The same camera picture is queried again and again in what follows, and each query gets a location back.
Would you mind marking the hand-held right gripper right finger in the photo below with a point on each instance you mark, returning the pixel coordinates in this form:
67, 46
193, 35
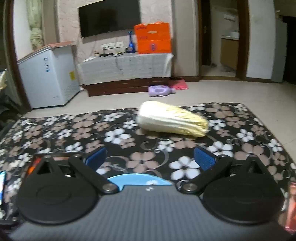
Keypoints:
204, 160

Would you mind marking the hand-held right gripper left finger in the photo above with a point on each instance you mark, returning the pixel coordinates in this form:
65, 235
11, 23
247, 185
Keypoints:
96, 158

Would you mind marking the black floral tablecloth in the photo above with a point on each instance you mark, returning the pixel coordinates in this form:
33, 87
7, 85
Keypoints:
69, 129

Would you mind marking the blue plate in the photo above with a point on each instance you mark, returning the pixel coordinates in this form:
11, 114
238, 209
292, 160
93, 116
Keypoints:
138, 179

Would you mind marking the napa cabbage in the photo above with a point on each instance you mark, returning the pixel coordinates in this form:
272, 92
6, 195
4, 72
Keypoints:
166, 118

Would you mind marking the dark wooden tv cabinet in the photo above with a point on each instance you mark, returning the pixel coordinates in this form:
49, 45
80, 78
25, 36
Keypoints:
120, 88

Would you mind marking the pink floor cloth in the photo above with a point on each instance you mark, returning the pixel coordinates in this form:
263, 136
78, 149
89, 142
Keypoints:
180, 84

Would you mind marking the purple plastic bottle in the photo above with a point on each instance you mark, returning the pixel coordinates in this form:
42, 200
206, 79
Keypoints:
159, 90

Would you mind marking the white chest freezer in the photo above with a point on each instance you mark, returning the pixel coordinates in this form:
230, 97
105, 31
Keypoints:
46, 76

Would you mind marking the red glossy object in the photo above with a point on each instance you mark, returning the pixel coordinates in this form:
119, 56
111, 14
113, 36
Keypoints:
291, 206

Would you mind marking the white checked cloth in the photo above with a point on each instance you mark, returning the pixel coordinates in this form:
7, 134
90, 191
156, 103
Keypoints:
138, 67

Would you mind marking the wooden kitchen cabinet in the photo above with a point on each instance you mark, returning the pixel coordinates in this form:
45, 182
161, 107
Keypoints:
229, 53

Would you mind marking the blue glass vase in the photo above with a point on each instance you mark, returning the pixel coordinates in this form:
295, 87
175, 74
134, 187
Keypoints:
131, 46

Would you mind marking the dark wooden door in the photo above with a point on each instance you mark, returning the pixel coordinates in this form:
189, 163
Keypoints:
205, 37

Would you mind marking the orange cardboard box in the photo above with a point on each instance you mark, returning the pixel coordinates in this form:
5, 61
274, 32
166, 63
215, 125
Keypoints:
152, 31
155, 46

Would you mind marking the white basin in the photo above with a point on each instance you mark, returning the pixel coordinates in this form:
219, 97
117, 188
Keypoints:
235, 34

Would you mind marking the pale green curtain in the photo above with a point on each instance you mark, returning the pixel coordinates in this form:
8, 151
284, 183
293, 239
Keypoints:
34, 27

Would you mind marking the white wall socket strip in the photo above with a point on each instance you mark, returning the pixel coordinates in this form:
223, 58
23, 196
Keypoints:
113, 45

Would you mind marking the black wall television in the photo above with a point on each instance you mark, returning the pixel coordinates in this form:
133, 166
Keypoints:
108, 16

